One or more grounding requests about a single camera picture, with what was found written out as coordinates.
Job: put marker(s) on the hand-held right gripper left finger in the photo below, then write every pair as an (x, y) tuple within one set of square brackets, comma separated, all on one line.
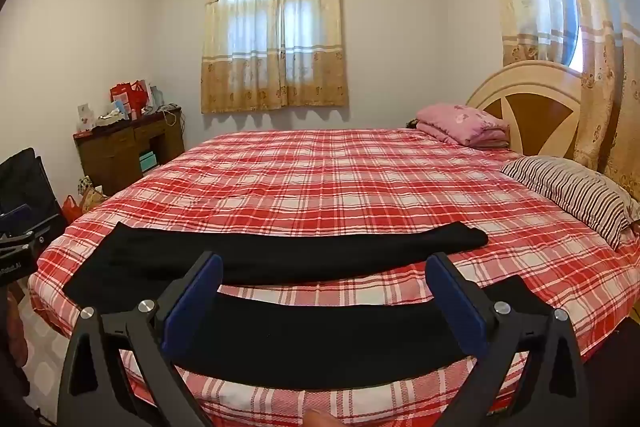
[(195, 307)]

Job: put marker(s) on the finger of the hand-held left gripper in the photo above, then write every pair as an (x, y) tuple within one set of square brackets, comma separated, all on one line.
[(17, 214)]

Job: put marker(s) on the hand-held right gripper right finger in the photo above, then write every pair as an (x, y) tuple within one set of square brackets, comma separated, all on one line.
[(457, 307)]

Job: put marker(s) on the black pants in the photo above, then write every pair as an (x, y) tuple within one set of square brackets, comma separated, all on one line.
[(300, 252)]

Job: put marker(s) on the person's right hand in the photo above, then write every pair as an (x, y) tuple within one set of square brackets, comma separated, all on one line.
[(325, 419)]

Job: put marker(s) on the black suitcase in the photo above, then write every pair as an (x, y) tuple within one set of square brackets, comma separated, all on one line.
[(30, 187)]

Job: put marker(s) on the orange plastic bag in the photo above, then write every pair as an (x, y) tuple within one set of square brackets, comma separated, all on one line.
[(71, 208)]

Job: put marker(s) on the patterned cloth bag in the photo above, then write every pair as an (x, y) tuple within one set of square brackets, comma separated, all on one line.
[(92, 196)]

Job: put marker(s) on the white floral card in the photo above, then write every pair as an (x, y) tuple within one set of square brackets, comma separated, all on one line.
[(86, 117)]

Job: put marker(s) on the wooden cabinet left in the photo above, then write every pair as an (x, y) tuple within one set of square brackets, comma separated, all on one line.
[(120, 152)]

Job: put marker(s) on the teal box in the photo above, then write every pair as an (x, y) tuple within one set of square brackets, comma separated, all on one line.
[(147, 161)]

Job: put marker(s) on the red gift bag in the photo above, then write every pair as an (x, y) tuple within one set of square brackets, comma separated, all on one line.
[(130, 97)]

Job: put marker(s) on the striped pillow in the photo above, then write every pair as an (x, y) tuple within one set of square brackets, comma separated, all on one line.
[(575, 192)]

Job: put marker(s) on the white paper bag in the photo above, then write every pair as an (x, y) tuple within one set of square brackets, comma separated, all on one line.
[(155, 94)]

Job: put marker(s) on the bed with red plaid sheet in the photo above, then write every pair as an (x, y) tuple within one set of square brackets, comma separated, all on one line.
[(325, 177)]

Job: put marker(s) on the pink pillow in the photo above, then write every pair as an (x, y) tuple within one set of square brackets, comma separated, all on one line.
[(462, 122)]

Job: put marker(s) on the cream wooden headboard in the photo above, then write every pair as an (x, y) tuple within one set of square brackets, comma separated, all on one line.
[(542, 107)]

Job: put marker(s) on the beige floral window curtain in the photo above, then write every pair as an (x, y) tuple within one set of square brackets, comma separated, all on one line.
[(275, 57)]

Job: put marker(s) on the long beige floral curtain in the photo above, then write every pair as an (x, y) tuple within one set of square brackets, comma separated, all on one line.
[(600, 82)]

